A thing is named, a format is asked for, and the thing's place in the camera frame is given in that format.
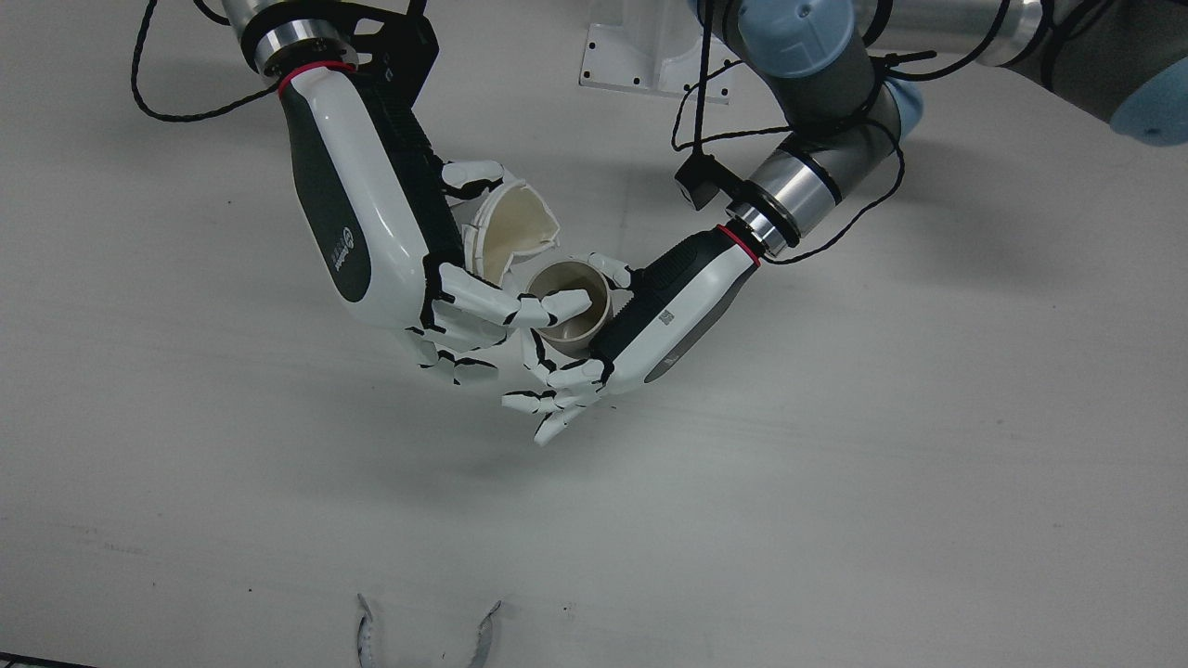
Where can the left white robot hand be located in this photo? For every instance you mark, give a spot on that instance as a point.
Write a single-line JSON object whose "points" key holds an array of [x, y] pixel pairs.
{"points": [[677, 306]]}

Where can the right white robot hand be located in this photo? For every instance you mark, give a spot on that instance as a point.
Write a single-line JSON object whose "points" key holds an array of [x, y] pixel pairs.
{"points": [[353, 186]]}

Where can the beige paper cup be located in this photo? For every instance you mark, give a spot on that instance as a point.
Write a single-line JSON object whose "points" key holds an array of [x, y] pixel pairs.
{"points": [[568, 278]]}

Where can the white pouring cup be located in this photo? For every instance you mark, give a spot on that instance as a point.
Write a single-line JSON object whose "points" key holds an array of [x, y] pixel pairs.
{"points": [[510, 232]]}

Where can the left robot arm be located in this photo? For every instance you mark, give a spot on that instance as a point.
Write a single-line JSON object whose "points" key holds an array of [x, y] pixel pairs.
{"points": [[817, 111]]}

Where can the curved black flexible band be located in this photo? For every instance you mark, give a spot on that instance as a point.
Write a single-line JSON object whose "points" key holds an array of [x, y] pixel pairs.
{"points": [[367, 640]]}

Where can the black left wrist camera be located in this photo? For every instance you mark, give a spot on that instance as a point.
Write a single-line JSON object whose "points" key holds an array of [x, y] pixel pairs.
{"points": [[701, 179]]}

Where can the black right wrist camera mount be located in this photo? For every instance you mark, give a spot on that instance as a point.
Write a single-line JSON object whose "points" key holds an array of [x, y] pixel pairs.
{"points": [[399, 46]]}

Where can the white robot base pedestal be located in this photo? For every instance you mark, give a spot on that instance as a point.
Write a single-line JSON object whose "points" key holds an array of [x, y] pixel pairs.
{"points": [[631, 56]]}

